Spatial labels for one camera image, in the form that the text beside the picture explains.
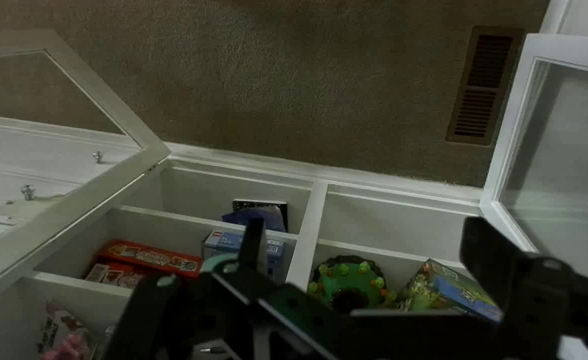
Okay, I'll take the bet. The light blue white box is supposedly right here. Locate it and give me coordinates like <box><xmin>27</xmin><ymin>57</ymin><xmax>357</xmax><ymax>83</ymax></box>
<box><xmin>202</xmin><ymin>229</ymin><xmax>290</xmax><ymax>279</ymax></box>

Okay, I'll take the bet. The white glass-paned cabinet door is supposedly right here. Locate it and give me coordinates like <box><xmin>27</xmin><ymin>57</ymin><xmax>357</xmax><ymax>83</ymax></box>
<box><xmin>478</xmin><ymin>32</ymin><xmax>588</xmax><ymax>282</ymax></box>
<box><xmin>0</xmin><ymin>28</ymin><xmax>173</xmax><ymax>317</ymax></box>

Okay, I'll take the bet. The red board game box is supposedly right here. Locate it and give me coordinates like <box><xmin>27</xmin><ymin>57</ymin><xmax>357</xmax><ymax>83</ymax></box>
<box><xmin>82</xmin><ymin>260</ymin><xmax>146</xmax><ymax>290</ymax></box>
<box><xmin>98</xmin><ymin>238</ymin><xmax>203</xmax><ymax>281</ymax></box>

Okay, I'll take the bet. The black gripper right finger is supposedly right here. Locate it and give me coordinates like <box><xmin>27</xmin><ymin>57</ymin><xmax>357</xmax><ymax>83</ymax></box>
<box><xmin>459</xmin><ymin>216</ymin><xmax>588</xmax><ymax>360</ymax></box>

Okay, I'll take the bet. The brown wall vent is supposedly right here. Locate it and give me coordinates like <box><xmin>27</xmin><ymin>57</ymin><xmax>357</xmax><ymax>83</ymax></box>
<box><xmin>444</xmin><ymin>26</ymin><xmax>519</xmax><ymax>148</ymax></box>

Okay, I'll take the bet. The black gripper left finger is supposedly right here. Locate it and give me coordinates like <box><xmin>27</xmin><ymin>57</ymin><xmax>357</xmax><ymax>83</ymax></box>
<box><xmin>101</xmin><ymin>216</ymin><xmax>290</xmax><ymax>360</ymax></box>

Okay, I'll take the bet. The pink white toy package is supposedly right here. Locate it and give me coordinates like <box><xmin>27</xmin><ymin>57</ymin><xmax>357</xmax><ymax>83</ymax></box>
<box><xmin>36</xmin><ymin>300</ymin><xmax>100</xmax><ymax>360</ymax></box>

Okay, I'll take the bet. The green spiky toy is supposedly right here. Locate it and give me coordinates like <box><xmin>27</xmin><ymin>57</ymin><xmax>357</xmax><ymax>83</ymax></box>
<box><xmin>305</xmin><ymin>254</ymin><xmax>391</xmax><ymax>317</ymax></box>

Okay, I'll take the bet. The white dresser with knobs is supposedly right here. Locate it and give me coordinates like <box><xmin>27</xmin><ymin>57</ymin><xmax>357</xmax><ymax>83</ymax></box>
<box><xmin>0</xmin><ymin>112</ymin><xmax>142</xmax><ymax>242</ymax></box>

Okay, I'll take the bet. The white wooden cabinet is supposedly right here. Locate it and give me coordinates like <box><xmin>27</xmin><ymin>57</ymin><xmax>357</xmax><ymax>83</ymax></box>
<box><xmin>0</xmin><ymin>143</ymin><xmax>536</xmax><ymax>360</ymax></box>

